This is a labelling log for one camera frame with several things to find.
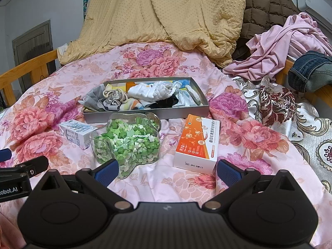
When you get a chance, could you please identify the white air conditioner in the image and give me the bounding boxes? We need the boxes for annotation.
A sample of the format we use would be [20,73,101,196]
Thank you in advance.
[296,0,332,24]

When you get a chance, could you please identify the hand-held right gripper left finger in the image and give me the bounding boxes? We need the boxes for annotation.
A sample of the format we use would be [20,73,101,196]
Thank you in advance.
[39,158,131,210]

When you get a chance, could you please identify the metal tray with cartoon lining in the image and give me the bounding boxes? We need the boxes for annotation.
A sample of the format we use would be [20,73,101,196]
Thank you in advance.
[83,76,210,124]

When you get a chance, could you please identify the wooden bed rail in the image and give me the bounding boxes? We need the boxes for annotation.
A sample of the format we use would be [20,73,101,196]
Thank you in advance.
[275,58,332,109]

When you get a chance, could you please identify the grey face mask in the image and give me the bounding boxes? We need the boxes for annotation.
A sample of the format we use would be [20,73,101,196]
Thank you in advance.
[84,86,107,110]

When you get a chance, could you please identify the colourful wall poster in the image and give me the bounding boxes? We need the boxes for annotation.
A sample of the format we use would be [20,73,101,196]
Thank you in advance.
[82,0,91,20]

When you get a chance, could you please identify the pink fleece cloth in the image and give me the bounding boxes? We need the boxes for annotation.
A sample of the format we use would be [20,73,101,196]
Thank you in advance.
[0,204,25,249]

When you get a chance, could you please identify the grey door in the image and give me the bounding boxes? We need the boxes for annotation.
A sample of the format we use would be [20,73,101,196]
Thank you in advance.
[12,19,54,94]

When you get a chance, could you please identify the striped sock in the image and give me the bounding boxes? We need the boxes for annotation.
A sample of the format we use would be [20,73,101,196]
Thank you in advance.
[121,100,146,111]

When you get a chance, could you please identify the brown quilted jacket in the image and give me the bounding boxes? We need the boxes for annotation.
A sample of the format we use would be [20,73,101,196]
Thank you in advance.
[232,0,301,63]

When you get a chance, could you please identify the glass jar of green stars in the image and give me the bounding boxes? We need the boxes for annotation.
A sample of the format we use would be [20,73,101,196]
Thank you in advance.
[89,112,161,180]

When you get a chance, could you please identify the white sock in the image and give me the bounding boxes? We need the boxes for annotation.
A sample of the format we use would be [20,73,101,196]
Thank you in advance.
[158,81,183,99]

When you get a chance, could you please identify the white patterned pillow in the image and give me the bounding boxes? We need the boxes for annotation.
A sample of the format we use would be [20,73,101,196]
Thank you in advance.
[56,43,70,64]

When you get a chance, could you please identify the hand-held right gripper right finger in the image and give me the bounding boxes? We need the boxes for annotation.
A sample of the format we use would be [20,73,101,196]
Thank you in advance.
[202,159,297,210]

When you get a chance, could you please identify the pink floral quilt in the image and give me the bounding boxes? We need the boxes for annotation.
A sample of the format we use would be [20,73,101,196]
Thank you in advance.
[0,41,330,249]

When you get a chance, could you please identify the orange white box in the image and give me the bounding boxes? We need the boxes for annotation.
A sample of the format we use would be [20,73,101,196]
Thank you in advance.
[173,114,221,175]

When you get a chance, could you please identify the silver satin floral bedsheet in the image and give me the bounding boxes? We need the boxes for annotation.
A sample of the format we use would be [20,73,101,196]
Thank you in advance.
[232,75,332,187]

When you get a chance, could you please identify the pink garment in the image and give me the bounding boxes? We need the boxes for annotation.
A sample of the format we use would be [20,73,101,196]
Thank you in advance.
[222,12,332,83]

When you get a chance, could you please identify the small white blue carton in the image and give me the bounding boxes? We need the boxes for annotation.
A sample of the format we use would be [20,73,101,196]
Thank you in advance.
[59,120,96,150]

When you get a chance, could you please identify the wooden bed frame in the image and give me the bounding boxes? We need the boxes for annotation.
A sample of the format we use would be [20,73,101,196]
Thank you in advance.
[0,49,61,107]

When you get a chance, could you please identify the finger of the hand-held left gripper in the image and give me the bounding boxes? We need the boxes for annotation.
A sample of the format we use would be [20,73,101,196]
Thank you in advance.
[0,148,12,162]
[0,156,50,191]

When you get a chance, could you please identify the black patterned cloth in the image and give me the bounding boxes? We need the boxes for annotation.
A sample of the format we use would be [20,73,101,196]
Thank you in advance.
[150,95,181,109]

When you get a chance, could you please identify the blue jeans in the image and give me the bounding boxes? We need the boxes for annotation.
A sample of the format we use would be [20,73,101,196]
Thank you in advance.
[290,50,332,94]

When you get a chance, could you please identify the yellow dotted blanket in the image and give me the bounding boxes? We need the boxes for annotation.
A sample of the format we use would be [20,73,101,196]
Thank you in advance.
[60,0,246,69]

